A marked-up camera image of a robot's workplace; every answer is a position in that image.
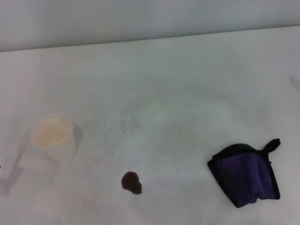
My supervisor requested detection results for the white paper cup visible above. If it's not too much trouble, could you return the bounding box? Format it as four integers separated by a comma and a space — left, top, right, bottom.
30, 113, 77, 165

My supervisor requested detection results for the purple rag with black trim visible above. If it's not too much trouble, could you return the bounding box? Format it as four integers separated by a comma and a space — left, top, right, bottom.
207, 138, 281, 209

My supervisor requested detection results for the black water stain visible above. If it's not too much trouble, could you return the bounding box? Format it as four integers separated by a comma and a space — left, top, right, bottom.
120, 171, 143, 195

